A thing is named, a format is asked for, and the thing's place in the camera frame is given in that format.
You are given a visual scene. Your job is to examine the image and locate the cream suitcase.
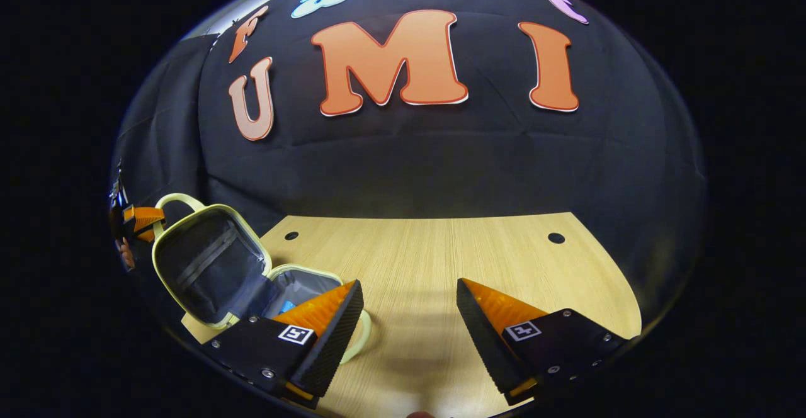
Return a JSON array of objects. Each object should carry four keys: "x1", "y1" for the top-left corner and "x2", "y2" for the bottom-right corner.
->
[{"x1": 151, "y1": 193, "x2": 372, "y2": 365}]

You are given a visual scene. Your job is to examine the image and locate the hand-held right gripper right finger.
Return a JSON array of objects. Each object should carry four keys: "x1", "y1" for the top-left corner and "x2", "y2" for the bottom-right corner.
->
[{"x1": 457, "y1": 278, "x2": 630, "y2": 406}]

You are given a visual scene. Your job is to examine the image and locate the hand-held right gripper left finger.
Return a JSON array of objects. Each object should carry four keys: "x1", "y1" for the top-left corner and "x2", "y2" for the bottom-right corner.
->
[{"x1": 203, "y1": 280, "x2": 365, "y2": 410}]

